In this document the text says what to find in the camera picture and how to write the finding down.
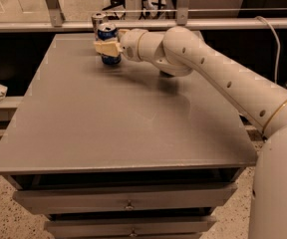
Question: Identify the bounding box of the blue pepsi can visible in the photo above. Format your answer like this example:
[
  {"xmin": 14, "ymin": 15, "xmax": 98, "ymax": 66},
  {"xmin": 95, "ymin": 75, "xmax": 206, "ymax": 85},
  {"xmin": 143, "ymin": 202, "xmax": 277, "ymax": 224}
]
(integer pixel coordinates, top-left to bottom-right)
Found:
[{"xmin": 97, "ymin": 22, "xmax": 121, "ymax": 65}]

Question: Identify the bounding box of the grey drawer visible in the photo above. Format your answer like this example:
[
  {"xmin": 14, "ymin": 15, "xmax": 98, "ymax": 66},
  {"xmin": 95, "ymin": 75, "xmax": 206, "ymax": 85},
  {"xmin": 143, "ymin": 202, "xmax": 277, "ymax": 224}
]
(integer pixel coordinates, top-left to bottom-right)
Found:
[
  {"xmin": 13, "ymin": 183, "xmax": 237, "ymax": 214},
  {"xmin": 45, "ymin": 216, "xmax": 216, "ymax": 239}
]

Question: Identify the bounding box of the silver blue redbull can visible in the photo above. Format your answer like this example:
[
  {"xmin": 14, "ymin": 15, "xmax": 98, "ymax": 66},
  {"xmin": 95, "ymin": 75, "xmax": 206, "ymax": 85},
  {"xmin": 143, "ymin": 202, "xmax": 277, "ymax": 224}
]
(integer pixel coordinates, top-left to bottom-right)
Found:
[{"xmin": 92, "ymin": 12, "xmax": 108, "ymax": 37}]

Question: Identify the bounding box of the grey drawer cabinet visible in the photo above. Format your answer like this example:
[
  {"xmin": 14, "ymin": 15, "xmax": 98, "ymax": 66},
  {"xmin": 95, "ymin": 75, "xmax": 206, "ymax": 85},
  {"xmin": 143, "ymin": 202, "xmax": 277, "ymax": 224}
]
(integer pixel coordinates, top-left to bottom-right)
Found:
[{"xmin": 0, "ymin": 30, "xmax": 259, "ymax": 239}]

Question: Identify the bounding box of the grey metal railing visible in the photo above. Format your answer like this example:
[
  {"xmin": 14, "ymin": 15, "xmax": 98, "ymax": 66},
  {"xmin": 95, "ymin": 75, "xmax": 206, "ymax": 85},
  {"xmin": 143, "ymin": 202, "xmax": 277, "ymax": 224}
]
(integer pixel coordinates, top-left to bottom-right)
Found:
[{"xmin": 0, "ymin": 0, "xmax": 287, "ymax": 33}]

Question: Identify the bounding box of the lower grey drawer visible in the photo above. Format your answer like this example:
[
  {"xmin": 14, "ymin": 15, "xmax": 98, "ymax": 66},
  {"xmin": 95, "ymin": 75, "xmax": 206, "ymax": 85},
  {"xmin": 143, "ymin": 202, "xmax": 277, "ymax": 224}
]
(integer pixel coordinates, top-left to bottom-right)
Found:
[{"xmin": 45, "ymin": 216, "xmax": 216, "ymax": 239}]

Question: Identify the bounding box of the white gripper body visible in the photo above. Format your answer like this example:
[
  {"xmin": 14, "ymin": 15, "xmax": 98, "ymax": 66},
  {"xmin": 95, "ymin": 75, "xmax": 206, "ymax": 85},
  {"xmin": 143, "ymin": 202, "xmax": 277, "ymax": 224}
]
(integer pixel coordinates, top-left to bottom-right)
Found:
[{"xmin": 120, "ymin": 29, "xmax": 146, "ymax": 62}]

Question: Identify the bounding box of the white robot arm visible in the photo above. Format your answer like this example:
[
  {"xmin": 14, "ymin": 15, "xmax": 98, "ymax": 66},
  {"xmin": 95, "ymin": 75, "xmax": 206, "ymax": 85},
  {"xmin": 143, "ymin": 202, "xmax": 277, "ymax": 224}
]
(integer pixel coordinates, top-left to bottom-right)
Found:
[{"xmin": 94, "ymin": 23, "xmax": 287, "ymax": 239}]

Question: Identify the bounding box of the top grey drawer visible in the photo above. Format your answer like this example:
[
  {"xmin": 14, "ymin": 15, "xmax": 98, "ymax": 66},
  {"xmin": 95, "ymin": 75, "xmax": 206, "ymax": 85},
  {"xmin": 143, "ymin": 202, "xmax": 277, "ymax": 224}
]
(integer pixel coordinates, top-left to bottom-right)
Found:
[{"xmin": 13, "ymin": 183, "xmax": 237, "ymax": 214}]

